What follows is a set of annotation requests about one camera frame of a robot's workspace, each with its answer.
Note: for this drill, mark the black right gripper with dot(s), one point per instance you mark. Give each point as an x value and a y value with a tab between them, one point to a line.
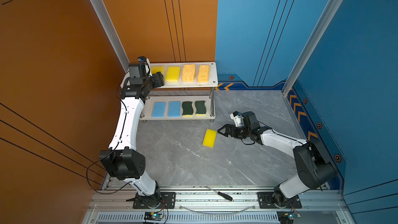
227	127

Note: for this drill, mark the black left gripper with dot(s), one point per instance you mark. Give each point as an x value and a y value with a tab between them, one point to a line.
157	80

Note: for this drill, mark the blue sponge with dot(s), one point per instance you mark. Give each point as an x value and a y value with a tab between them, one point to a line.
158	110
174	109

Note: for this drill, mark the green yellow scouring sponge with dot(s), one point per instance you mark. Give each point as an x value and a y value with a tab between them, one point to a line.
201	109
187	109

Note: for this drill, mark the orange yellow sponge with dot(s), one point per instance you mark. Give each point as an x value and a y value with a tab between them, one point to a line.
203	75
188	73

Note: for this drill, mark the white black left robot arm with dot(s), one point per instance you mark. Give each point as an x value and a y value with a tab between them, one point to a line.
122	160

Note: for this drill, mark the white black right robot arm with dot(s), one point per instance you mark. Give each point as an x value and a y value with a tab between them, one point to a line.
313	162

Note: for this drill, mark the white two-tier shelf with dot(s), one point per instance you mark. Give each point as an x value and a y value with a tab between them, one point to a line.
210	102

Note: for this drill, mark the right green circuit board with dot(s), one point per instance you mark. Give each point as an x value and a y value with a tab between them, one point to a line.
285	217

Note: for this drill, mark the green circuit board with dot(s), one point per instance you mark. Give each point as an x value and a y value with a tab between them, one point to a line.
153	217
285	217

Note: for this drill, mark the left green circuit board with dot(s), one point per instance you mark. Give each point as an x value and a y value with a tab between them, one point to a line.
153	217

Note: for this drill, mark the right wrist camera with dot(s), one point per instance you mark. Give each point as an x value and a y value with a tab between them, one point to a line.
237	118

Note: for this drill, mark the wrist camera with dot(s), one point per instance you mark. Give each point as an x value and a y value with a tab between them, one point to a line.
237	118
145	60

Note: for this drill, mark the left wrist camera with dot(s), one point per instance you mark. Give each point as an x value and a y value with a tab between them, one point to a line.
145	60

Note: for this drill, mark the black handled screwdriver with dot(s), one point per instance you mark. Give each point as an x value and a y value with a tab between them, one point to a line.
225	196

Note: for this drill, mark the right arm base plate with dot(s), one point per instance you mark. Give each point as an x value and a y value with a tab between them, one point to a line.
277	200

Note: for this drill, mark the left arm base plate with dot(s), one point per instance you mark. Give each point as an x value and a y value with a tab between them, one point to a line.
157	201

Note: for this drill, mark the left aluminium corner post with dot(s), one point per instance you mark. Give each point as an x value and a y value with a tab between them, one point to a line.
109	28

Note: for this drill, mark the aluminium corner post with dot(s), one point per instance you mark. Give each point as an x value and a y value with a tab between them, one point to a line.
326	17
109	28

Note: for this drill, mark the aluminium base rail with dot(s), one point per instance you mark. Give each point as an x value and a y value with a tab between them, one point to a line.
199	205

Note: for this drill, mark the right aluminium corner post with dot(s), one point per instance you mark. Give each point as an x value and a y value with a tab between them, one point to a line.
326	17

